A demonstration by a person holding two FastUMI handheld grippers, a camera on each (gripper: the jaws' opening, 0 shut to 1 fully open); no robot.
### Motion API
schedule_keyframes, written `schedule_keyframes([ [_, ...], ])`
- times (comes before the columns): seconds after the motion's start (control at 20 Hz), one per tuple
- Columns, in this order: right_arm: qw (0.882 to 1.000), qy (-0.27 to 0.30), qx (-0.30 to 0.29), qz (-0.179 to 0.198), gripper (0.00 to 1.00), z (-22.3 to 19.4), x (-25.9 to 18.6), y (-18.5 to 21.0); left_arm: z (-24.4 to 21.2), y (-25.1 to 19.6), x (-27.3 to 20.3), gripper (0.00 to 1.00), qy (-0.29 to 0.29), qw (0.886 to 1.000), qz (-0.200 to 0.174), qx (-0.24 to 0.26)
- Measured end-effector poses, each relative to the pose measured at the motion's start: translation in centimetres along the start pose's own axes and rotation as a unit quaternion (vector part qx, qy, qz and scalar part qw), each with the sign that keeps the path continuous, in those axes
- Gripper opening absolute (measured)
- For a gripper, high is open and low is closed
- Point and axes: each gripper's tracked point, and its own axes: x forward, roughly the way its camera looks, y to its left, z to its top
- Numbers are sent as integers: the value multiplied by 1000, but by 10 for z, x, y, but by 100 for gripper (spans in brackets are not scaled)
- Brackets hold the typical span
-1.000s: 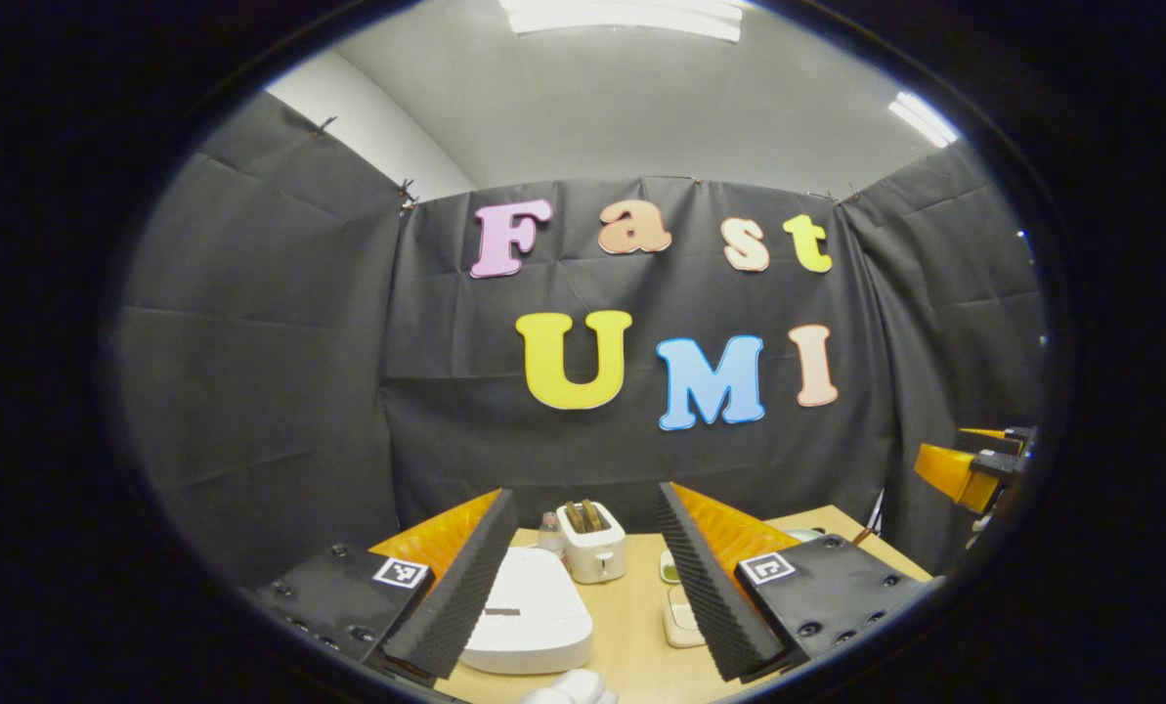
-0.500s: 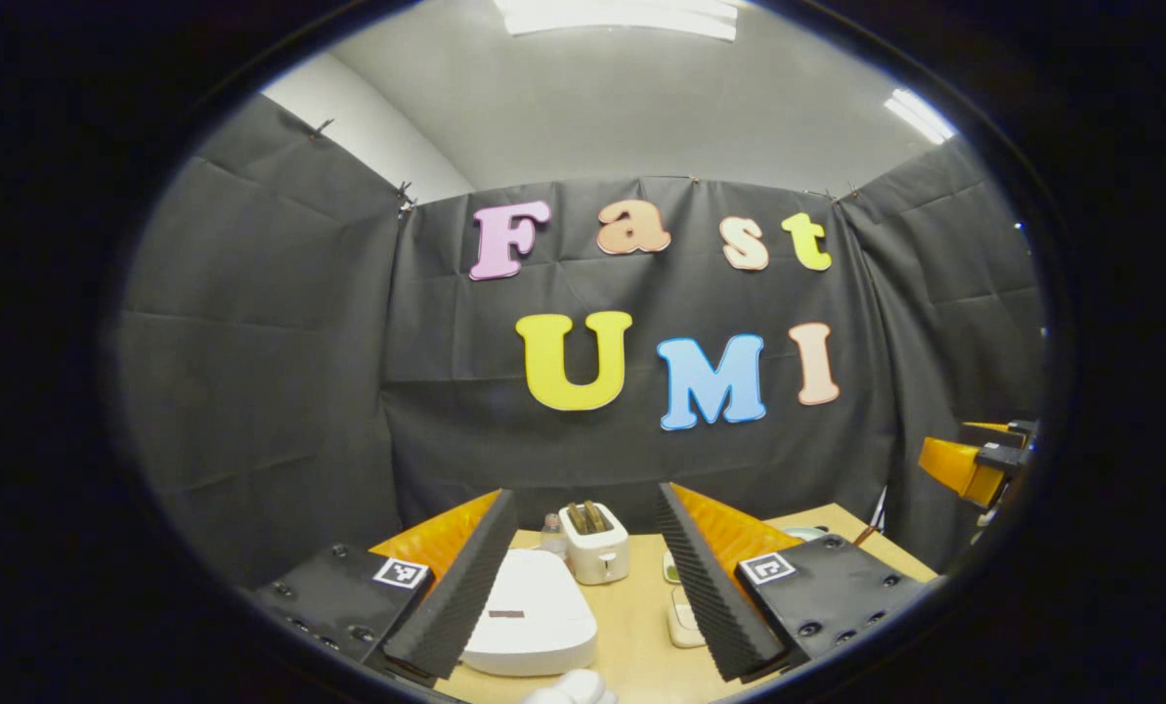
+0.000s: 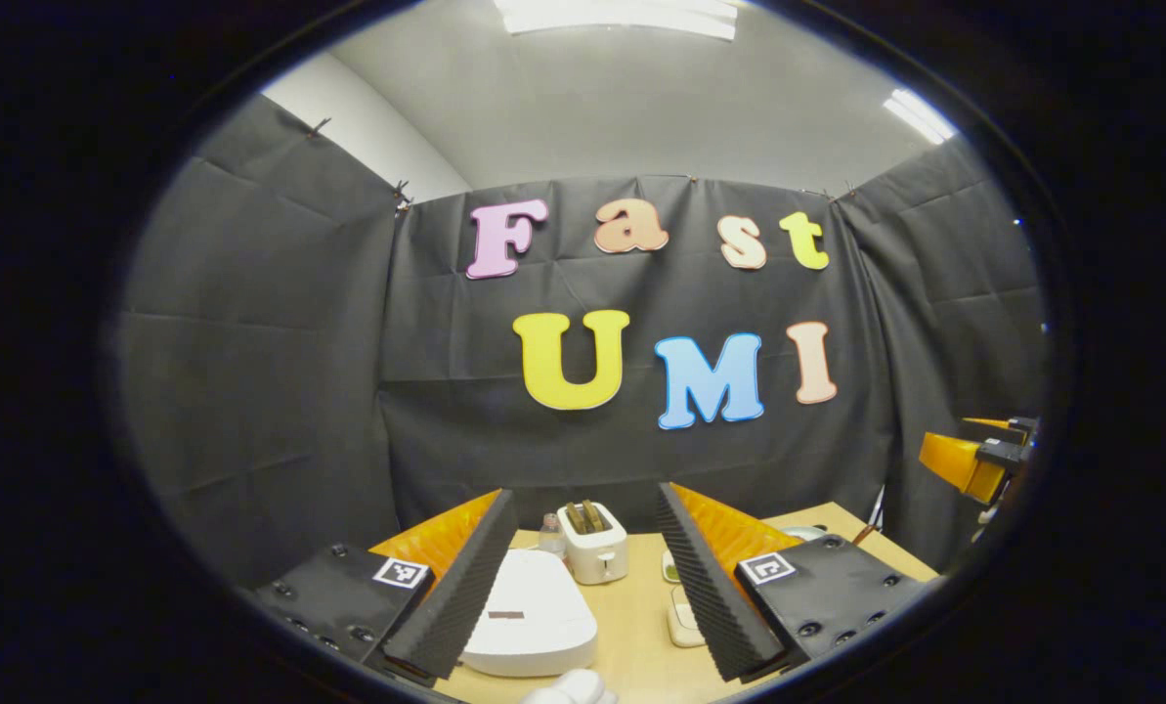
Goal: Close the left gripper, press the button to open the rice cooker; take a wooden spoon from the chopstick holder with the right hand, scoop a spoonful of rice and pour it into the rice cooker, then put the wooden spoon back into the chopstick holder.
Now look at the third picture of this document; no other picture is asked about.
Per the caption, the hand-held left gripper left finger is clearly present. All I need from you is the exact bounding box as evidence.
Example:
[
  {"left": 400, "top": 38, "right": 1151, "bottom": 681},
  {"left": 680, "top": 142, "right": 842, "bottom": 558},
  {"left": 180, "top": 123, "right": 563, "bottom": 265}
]
[{"left": 250, "top": 489, "right": 522, "bottom": 685}]

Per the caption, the white rice cooker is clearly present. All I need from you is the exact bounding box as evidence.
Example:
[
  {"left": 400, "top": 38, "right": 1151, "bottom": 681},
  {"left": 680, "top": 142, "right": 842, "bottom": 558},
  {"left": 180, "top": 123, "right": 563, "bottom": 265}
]
[{"left": 460, "top": 548, "right": 599, "bottom": 678}]

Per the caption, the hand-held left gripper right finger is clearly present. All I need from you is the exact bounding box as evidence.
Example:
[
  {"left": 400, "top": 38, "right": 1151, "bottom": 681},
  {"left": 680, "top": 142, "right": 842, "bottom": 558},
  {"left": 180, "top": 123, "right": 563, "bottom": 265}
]
[{"left": 654, "top": 481, "right": 935, "bottom": 685}]

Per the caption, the large ceiling light panel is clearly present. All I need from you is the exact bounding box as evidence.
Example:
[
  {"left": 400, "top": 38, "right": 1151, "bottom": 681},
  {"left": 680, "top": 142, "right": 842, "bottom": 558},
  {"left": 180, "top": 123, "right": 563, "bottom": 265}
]
[{"left": 493, "top": 0, "right": 740, "bottom": 40}]

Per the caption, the clear rice container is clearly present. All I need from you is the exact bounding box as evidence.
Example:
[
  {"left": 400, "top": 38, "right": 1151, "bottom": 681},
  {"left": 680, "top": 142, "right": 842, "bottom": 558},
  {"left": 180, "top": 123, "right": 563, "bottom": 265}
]
[{"left": 668, "top": 585, "right": 708, "bottom": 648}]

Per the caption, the black backdrop cloth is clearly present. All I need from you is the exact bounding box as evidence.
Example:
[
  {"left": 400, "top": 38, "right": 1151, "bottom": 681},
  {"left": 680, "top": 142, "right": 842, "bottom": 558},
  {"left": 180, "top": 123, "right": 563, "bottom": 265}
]
[{"left": 118, "top": 93, "right": 1048, "bottom": 588}]

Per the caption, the white toaster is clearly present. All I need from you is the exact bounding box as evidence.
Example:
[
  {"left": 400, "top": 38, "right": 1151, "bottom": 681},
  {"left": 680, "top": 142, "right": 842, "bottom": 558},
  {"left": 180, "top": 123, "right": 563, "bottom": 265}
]
[{"left": 556, "top": 501, "right": 629, "bottom": 586}]

